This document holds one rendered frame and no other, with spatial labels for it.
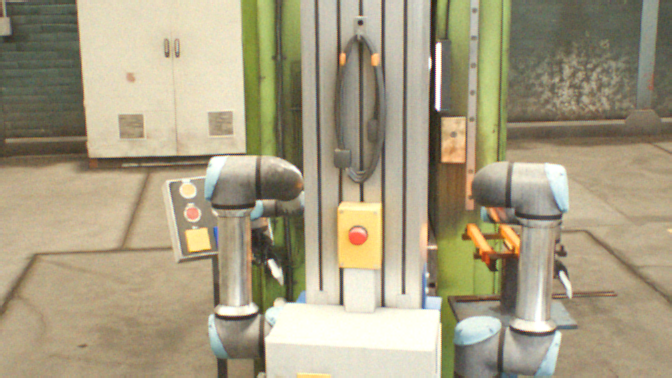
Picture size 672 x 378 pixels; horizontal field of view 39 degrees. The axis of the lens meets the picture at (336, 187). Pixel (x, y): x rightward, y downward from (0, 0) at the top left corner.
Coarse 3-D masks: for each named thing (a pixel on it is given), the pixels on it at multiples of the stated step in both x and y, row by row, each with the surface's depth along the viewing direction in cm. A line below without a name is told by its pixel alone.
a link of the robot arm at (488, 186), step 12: (492, 168) 235; (504, 168) 233; (480, 180) 236; (492, 180) 233; (504, 180) 232; (480, 192) 237; (492, 192) 233; (504, 192) 232; (480, 204) 243; (492, 204) 237; (504, 204) 234; (492, 216) 265; (504, 216) 264
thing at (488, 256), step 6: (468, 228) 342; (474, 228) 340; (474, 234) 334; (480, 234) 334; (474, 240) 331; (480, 240) 327; (480, 246) 321; (486, 246) 321; (480, 252) 320; (486, 252) 312; (492, 252) 311; (486, 258) 313; (492, 258) 305; (486, 264) 313; (492, 264) 306; (492, 270) 306
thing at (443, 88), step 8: (448, 8) 342; (448, 16) 343; (448, 24) 344; (448, 32) 345; (440, 40) 344; (448, 40) 343; (440, 48) 344; (448, 48) 344; (440, 56) 344; (448, 56) 344; (440, 64) 345; (448, 64) 345; (440, 72) 346; (448, 72) 346; (440, 80) 347; (448, 80) 347; (440, 88) 347; (448, 88) 347; (440, 96) 348; (448, 96) 348; (440, 104) 349; (448, 104) 349
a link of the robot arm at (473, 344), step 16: (464, 320) 247; (480, 320) 245; (496, 320) 244; (464, 336) 240; (480, 336) 238; (496, 336) 240; (464, 352) 241; (480, 352) 239; (496, 352) 238; (464, 368) 242; (480, 368) 241; (496, 368) 240
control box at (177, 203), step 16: (176, 192) 328; (176, 208) 327; (208, 208) 331; (176, 224) 325; (192, 224) 327; (208, 224) 329; (176, 240) 325; (176, 256) 327; (192, 256) 324; (208, 256) 329
